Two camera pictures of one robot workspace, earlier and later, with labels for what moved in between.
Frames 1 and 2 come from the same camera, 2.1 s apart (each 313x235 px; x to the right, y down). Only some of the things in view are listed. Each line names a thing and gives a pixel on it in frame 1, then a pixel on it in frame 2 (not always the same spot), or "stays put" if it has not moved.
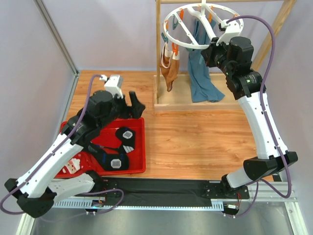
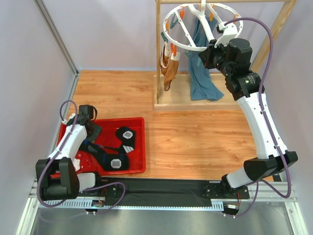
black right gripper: [209, 55] stays put
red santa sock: [80, 163] stays put
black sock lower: [110, 158] stays put
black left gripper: [126, 107] → [96, 129]
